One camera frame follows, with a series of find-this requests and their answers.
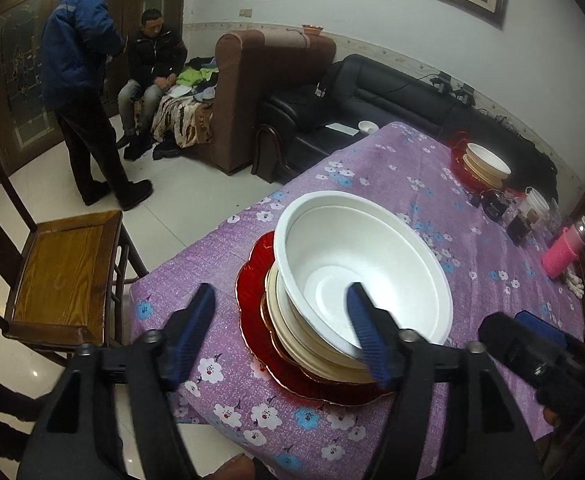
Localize beige ribbed plastic bowl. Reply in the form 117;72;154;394
264;264;379;384

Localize person's left hand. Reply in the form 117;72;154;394
191;452;256;480

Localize black leather sofa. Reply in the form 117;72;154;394
254;53;559;202

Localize patterned blanket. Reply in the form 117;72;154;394
150;91;216;149

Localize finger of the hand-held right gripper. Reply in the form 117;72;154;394
515;309;584;351
478;312;569;392

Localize brown armchair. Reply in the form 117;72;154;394
181;28;338;176

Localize black shoulder bag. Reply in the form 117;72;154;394
315;57;347;99

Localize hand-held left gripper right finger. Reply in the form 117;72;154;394
346;282;544;480

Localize red printed plastic plate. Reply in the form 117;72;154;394
235;232;396;407

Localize dark jar with cork lid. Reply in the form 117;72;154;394
506;207;537;246

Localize green cloth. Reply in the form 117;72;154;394
177;67;206;87

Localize dark wooden door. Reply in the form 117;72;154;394
0;0;189;197

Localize white plastic jar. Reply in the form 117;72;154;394
522;187;552;222

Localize white work gloves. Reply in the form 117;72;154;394
565;269;585;299

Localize red gold-rimmed plastic plate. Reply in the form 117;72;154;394
260;289;389;387

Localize wooden chair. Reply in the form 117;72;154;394
0;94;149;362

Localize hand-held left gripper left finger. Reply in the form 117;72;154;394
17;282;217;480

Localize purple floral tablecloth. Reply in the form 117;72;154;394
129;120;585;480

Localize pink thermos bottle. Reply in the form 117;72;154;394
542;217;585;280

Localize black round jar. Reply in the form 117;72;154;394
482;189;517;221

